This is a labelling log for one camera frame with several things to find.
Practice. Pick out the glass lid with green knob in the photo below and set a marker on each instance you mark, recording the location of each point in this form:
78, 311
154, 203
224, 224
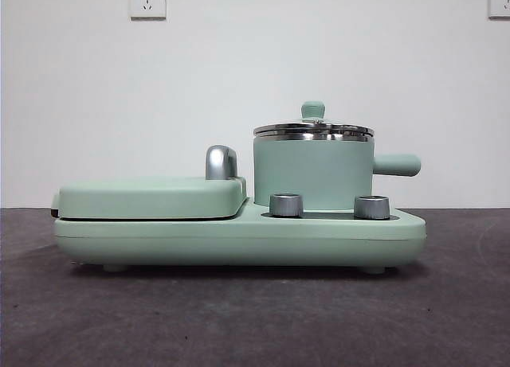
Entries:
313, 110

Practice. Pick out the silver control knob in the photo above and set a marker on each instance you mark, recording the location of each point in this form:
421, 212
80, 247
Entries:
286, 205
371, 207

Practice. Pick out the green breakfast machine base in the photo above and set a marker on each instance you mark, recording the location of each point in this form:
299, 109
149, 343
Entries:
239, 239

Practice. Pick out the white wall socket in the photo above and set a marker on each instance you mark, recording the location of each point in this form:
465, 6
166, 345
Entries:
147, 2
500, 1

